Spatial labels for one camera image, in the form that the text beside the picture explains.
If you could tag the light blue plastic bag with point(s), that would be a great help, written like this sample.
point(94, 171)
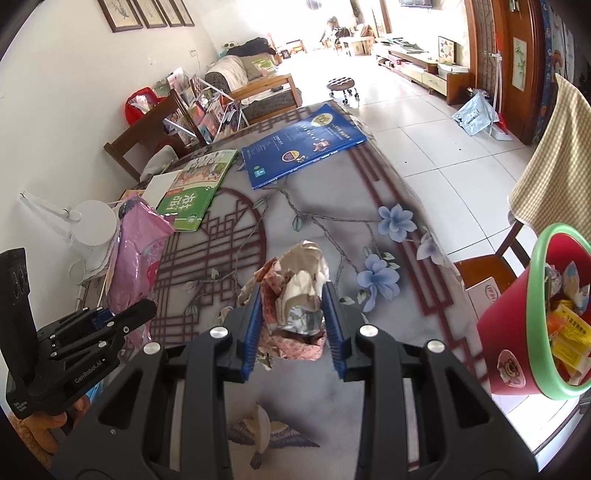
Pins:
point(477, 114)

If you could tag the small round stool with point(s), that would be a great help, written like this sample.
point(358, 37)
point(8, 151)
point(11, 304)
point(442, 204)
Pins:
point(344, 86)

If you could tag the yellow iced tea carton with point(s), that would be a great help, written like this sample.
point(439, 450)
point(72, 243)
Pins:
point(569, 336)

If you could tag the wooden chair white cushion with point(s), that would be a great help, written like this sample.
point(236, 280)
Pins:
point(135, 146)

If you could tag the framed wall picture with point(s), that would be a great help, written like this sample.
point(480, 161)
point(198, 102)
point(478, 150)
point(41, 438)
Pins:
point(184, 14)
point(149, 13)
point(120, 15)
point(170, 13)

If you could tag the low TV cabinet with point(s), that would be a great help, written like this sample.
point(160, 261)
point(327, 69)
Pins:
point(452, 81)

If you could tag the brown fuzzy sleeve forearm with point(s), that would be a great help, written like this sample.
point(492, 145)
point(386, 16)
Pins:
point(41, 455)

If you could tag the red bag by wall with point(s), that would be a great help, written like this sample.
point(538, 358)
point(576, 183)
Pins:
point(139, 103)

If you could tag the green textbook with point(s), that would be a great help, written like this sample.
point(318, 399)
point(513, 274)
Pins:
point(187, 200)

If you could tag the blue picture book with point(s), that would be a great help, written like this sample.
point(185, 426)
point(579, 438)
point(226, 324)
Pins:
point(320, 135)

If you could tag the person in grey clothes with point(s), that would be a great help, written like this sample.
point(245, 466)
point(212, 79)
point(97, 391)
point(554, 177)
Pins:
point(331, 37)

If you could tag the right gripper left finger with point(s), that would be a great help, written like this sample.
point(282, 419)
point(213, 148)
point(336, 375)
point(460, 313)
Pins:
point(163, 416)

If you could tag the sofa with wooden frame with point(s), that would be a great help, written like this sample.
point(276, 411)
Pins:
point(248, 74)

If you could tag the beige checkered cloth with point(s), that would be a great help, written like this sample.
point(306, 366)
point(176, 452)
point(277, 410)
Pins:
point(556, 184)

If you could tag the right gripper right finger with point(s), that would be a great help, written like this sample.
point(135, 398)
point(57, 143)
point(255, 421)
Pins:
point(425, 416)

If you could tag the wooden door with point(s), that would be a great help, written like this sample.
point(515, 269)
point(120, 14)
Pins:
point(520, 39)

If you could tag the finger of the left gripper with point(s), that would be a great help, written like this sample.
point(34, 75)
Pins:
point(114, 332)
point(80, 323)

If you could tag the brown red wrapper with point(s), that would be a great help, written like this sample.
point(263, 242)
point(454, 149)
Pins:
point(290, 288)

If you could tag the silver foil wrapper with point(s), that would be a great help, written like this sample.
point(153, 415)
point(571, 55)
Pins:
point(566, 287)

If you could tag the pink plastic bag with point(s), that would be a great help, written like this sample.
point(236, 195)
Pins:
point(142, 237)

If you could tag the red bin green rim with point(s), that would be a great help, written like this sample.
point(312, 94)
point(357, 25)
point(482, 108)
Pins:
point(513, 331)

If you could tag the white paper sheet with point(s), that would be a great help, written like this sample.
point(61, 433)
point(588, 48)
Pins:
point(157, 188)

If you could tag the person's left hand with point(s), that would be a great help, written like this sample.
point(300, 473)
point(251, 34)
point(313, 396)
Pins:
point(55, 415)

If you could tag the magazine display rack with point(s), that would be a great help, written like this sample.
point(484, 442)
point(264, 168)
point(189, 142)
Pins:
point(214, 112)

